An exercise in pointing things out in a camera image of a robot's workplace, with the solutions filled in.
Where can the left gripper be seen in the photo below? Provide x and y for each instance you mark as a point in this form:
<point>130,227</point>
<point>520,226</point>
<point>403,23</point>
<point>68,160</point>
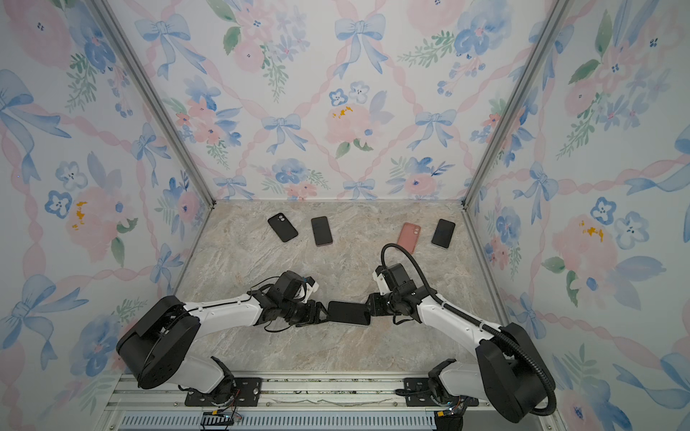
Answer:
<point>314,314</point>

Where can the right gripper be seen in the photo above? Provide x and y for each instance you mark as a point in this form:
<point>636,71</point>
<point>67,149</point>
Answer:
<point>375,304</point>

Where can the blue phone black screen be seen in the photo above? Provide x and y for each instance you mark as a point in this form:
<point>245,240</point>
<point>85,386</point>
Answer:
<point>348,313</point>

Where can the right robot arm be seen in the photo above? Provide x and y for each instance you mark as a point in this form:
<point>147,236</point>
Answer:
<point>510,374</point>

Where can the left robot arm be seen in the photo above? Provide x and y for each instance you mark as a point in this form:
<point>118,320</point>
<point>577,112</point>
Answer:
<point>157,348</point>

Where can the pink phone case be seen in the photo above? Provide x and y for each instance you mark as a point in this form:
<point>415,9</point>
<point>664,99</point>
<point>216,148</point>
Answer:
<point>409,236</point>

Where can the phone with pink edge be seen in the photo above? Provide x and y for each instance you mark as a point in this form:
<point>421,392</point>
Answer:
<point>322,231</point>

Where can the black phone far right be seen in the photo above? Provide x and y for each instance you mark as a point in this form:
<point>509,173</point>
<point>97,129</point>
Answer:
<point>443,234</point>

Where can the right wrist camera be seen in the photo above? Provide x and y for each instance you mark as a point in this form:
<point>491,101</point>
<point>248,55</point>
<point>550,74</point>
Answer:
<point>394,278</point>

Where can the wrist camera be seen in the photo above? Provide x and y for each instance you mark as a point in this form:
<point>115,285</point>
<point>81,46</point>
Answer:
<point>394,278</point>
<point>293,287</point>

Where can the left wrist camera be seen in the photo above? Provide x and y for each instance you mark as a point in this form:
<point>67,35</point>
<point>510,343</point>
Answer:
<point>293,287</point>

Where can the black phone case with camera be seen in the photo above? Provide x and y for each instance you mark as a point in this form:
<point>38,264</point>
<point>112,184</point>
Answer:
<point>283,228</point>

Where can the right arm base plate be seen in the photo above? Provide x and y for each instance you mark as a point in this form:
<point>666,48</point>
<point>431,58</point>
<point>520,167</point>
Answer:
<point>418,390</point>

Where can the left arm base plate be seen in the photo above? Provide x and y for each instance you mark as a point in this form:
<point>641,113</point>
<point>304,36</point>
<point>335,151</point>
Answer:
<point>242,392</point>

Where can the aluminium rail frame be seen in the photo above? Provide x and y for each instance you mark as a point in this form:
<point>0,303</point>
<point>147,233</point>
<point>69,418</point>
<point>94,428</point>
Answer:
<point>303,401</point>

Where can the right corner aluminium post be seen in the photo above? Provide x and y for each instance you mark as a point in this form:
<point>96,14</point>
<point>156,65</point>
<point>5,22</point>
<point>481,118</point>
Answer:
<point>551,27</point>

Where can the corner aluminium post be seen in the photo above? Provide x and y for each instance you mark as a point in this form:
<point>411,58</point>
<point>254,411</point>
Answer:
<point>111,27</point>
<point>551,27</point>

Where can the left corner aluminium post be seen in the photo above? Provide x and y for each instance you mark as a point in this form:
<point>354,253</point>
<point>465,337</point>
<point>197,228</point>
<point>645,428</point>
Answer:
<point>111,27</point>

